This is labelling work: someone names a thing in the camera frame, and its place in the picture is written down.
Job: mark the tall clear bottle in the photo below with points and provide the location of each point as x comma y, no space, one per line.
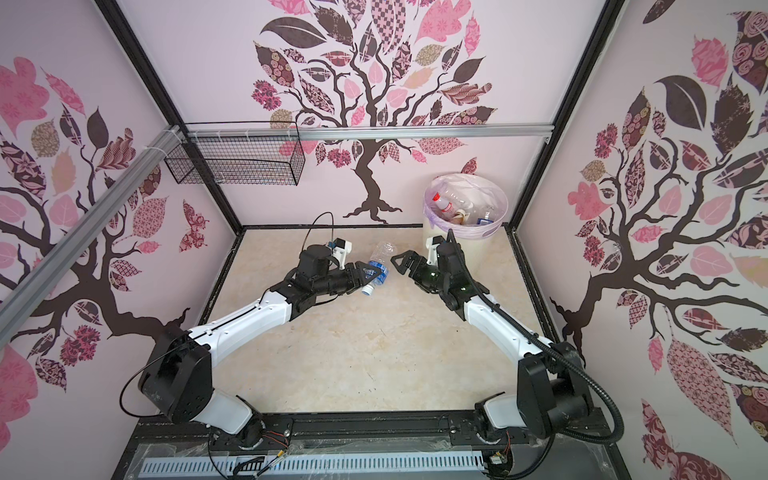
479,201

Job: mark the black right corner post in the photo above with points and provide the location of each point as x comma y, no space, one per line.
606,22

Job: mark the white bottle red cap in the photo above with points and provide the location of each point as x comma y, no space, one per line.
446,206

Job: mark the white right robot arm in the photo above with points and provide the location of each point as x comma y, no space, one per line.
549,396

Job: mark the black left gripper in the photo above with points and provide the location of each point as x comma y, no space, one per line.
363,277

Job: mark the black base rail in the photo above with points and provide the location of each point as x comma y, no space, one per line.
460,428

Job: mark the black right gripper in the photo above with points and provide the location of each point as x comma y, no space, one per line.
420,263

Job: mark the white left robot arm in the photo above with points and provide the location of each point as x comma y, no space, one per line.
178,377

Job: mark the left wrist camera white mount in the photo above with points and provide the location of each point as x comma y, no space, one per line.
340,249

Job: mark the aluminium rail back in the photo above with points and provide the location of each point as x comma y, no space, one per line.
384,131

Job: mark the aluminium rail left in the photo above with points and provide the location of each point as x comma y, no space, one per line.
18,307

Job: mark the clear bottle blue label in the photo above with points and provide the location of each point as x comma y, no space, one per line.
382,253

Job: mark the black corner frame post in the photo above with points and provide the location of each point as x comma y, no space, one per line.
118,23

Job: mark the white bin purple bag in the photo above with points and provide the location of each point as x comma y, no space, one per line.
475,241

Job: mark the aluminium rail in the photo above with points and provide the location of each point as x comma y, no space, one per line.
384,131
18,307

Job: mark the black wire basket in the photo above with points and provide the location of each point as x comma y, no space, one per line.
239,153

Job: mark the white slotted cable duct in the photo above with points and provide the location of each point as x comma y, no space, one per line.
310,465

